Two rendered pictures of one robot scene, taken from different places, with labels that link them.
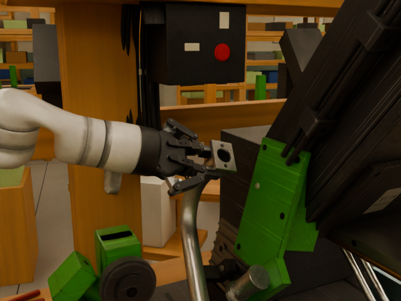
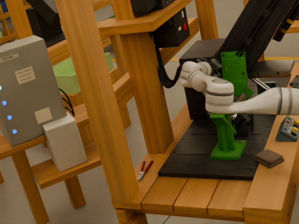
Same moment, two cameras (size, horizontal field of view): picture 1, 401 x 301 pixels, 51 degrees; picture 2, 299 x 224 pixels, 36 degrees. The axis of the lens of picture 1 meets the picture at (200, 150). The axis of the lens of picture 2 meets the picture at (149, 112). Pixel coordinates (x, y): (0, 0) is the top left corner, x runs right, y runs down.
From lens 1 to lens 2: 1.69 m
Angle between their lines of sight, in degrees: 35
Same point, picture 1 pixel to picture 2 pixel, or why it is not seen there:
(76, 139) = (204, 70)
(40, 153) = (128, 98)
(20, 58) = not seen: outside the picture
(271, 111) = not seen: hidden behind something
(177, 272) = (176, 130)
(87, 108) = (149, 68)
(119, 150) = (209, 70)
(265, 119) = (171, 49)
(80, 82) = (146, 58)
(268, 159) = (227, 58)
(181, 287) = (191, 130)
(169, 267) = not seen: hidden behind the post
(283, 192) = (240, 66)
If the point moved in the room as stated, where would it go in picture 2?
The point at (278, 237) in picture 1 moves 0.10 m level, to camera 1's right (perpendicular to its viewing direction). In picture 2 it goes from (244, 80) to (257, 73)
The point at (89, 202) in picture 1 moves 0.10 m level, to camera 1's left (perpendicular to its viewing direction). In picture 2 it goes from (157, 109) to (141, 118)
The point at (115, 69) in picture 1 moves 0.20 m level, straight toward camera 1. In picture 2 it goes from (151, 48) to (187, 48)
